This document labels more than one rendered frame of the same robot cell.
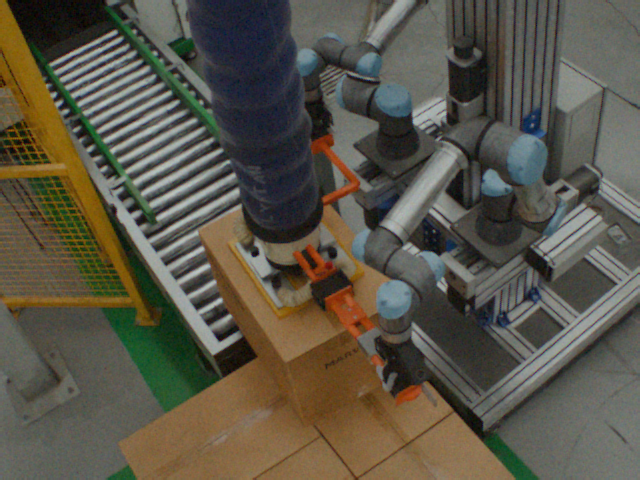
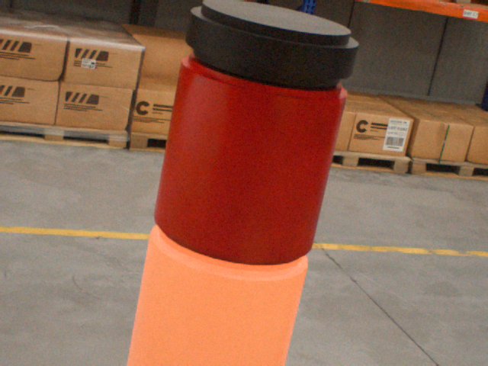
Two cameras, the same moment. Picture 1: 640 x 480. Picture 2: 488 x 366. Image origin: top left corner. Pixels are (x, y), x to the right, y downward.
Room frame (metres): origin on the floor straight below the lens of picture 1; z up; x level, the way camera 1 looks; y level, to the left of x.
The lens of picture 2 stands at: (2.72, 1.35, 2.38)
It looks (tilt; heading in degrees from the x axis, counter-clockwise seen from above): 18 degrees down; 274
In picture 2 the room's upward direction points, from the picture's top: 12 degrees clockwise
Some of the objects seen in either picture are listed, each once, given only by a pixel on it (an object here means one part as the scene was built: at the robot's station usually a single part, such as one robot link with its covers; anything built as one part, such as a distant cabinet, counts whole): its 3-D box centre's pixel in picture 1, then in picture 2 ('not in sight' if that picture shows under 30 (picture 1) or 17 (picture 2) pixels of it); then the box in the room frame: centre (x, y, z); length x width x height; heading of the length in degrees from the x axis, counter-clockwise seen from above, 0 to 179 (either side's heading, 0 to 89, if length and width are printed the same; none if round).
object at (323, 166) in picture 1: (323, 169); not in sight; (2.51, -0.07, 0.50); 0.07 x 0.07 x 1.00; 25
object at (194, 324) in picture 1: (100, 186); not in sight; (2.70, 0.93, 0.50); 2.31 x 0.05 x 0.19; 25
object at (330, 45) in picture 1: (330, 52); not in sight; (2.00, -0.14, 1.50); 0.11 x 0.11 x 0.08; 47
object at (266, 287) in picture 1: (266, 269); not in sight; (1.56, 0.18, 1.10); 0.34 x 0.10 x 0.05; 21
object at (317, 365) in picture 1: (305, 300); not in sight; (1.58, 0.09, 0.87); 0.60 x 0.40 x 0.40; 21
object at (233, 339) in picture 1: (294, 306); not in sight; (1.78, 0.14, 0.58); 0.70 x 0.03 x 0.06; 115
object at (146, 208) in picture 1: (77, 124); not in sight; (3.05, 1.03, 0.60); 1.60 x 0.10 x 0.09; 25
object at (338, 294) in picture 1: (332, 289); not in sight; (1.36, 0.00, 1.20); 0.10 x 0.08 x 0.06; 111
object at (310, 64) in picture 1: (306, 69); not in sight; (1.94, -0.06, 1.50); 0.09 x 0.08 x 0.11; 137
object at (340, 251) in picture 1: (321, 240); not in sight; (1.63, 0.00, 1.09); 0.34 x 0.10 x 0.05; 21
